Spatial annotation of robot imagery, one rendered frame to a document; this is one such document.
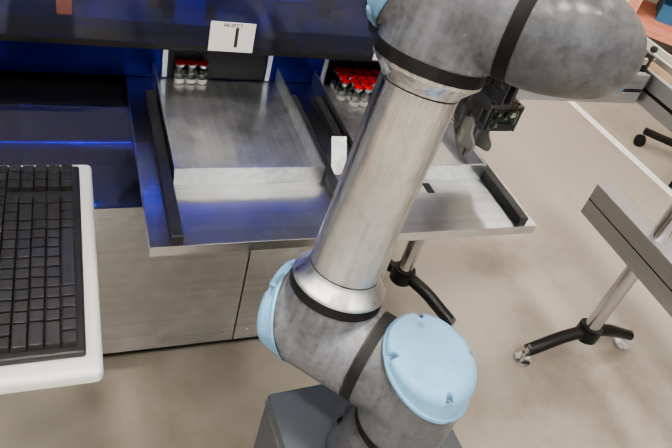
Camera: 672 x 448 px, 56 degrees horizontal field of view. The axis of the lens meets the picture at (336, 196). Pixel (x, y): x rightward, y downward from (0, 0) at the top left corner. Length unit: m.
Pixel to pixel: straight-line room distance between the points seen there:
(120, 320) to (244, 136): 0.70
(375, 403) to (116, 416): 1.16
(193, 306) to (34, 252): 0.75
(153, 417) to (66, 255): 0.87
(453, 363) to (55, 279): 0.57
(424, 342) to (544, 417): 1.44
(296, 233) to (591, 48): 0.59
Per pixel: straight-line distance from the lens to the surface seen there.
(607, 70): 0.61
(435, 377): 0.73
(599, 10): 0.59
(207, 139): 1.18
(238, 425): 1.82
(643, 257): 2.07
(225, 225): 1.01
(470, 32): 0.58
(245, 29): 1.23
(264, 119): 1.27
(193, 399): 1.85
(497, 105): 1.13
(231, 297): 1.72
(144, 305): 1.69
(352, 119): 1.33
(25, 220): 1.09
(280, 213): 1.05
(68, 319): 0.95
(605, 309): 2.23
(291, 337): 0.76
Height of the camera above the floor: 1.56
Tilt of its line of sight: 38 degrees down
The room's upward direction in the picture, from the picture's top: 17 degrees clockwise
